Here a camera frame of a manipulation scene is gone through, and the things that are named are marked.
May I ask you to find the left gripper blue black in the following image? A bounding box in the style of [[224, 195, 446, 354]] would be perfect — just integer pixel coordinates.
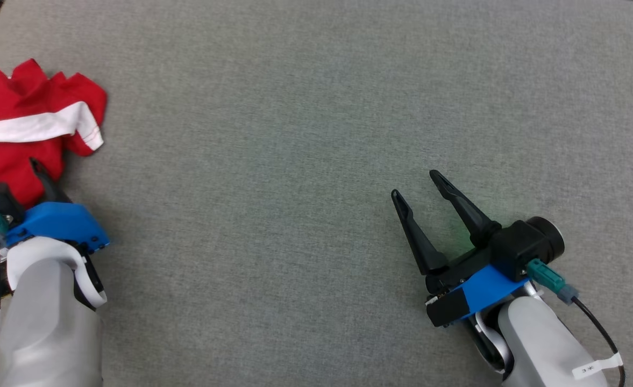
[[4, 157, 110, 254]]

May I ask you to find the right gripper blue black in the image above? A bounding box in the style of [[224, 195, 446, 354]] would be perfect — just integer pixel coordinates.
[[390, 170, 532, 328]]

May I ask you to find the right camera cable teal plug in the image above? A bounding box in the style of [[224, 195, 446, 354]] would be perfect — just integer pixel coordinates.
[[526, 259, 627, 387]]

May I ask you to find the red garment with white band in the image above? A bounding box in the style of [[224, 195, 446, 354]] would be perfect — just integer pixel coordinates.
[[0, 58, 108, 210]]

